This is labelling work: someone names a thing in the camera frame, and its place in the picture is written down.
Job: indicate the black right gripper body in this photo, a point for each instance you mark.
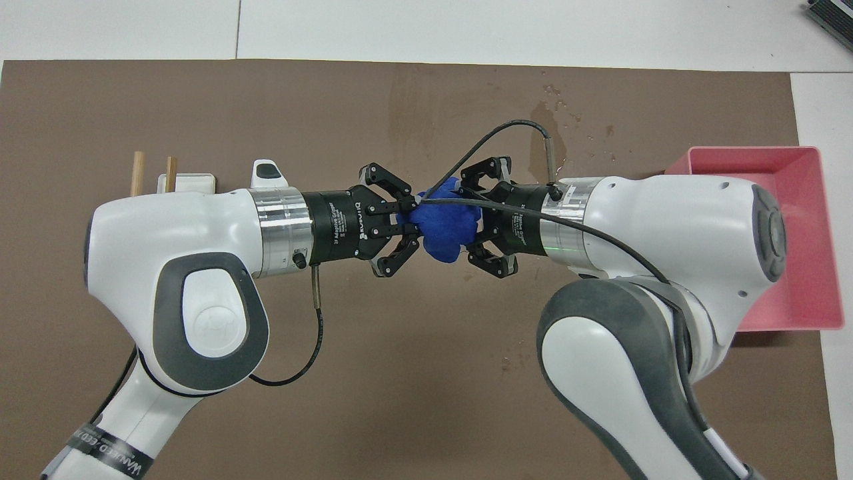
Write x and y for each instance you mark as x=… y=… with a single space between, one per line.
x=520 y=236

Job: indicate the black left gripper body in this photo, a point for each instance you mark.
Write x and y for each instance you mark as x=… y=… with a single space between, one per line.
x=340 y=226

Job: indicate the blue towel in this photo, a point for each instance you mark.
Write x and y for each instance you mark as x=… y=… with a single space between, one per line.
x=440 y=226

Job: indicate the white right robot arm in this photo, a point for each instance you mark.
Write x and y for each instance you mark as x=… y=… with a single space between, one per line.
x=666 y=220

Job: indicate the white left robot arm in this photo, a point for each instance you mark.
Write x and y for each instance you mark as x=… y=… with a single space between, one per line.
x=166 y=233

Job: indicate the spilled water puddle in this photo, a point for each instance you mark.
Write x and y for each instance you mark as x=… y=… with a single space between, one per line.
x=541 y=116

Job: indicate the brown table mat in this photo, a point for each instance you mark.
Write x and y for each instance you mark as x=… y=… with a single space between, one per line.
x=400 y=366

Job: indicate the white rack with wooden rods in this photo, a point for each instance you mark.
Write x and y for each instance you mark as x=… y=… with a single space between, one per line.
x=193 y=183

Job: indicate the pink plastic bin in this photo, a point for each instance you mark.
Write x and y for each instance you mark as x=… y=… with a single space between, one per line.
x=810 y=266

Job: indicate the grey black device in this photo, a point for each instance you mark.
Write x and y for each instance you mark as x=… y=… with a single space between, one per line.
x=836 y=16

